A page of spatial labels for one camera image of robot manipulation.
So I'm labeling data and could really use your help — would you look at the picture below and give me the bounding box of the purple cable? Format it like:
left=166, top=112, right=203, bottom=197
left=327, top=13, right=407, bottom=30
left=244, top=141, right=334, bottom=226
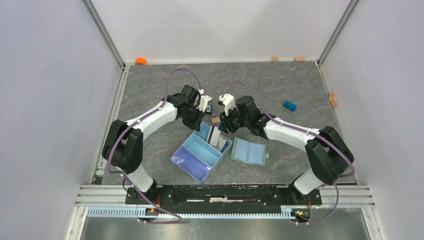
left=105, top=68, right=204, bottom=225
left=221, top=80, right=356, bottom=225

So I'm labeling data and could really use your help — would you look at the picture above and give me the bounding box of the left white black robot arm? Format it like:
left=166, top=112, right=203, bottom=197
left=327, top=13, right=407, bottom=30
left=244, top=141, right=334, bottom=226
left=101, top=85, right=212, bottom=204

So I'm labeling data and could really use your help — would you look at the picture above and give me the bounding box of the blue toy brick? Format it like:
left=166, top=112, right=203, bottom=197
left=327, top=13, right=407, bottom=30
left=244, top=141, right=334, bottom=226
left=282, top=100, right=297, bottom=112

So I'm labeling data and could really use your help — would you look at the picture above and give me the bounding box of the orange round cap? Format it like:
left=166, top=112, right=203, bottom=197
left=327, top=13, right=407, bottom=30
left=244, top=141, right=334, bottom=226
left=134, top=57, right=147, bottom=66

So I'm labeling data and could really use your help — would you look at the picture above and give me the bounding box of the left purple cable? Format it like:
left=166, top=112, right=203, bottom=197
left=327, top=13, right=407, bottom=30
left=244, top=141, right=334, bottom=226
left=105, top=68, right=204, bottom=225

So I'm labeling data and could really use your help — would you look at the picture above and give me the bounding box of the stack of credit cards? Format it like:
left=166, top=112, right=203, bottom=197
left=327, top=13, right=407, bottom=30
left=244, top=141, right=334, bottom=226
left=206, top=126, right=228, bottom=152

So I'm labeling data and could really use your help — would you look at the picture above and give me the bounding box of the black blue owl toy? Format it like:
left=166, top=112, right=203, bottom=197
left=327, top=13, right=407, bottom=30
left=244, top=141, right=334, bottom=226
left=206, top=104, right=213, bottom=115

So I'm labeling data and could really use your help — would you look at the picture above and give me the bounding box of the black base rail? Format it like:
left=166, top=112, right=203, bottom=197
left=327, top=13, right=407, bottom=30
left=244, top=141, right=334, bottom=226
left=145, top=184, right=323, bottom=214

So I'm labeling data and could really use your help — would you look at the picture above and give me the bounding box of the small wooden block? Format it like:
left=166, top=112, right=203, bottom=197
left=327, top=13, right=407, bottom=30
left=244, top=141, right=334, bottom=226
left=211, top=116, right=221, bottom=127

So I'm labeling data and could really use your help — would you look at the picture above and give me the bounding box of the blue three-compartment organizer tray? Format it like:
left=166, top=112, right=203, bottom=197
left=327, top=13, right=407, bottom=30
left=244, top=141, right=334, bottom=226
left=170, top=122, right=233, bottom=185

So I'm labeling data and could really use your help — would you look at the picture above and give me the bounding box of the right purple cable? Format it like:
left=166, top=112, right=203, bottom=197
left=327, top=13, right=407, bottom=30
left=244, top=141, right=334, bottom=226
left=221, top=80, right=356, bottom=225

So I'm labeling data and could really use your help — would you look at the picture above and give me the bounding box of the green card holder wallet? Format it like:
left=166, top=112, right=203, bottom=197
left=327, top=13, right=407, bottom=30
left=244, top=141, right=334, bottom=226
left=230, top=137, right=269, bottom=166

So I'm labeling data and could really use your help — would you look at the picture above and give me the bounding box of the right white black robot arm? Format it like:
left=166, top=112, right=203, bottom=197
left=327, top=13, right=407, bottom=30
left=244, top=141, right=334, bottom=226
left=218, top=94, right=355, bottom=204

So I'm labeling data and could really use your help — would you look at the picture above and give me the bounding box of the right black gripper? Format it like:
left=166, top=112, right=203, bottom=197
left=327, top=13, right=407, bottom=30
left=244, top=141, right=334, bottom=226
left=218, top=105, right=250, bottom=135

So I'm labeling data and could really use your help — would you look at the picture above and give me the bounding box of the curved wooden piece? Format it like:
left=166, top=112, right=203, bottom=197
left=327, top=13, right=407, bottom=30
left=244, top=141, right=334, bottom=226
left=328, top=92, right=338, bottom=108

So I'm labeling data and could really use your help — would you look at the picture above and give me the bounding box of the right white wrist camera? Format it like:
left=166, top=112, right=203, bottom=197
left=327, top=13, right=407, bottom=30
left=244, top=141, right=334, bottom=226
left=218, top=93, right=237, bottom=116

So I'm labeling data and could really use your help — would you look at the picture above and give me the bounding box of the aluminium frame rail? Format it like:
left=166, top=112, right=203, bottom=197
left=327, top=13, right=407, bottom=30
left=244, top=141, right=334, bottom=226
left=87, top=206, right=309, bottom=220

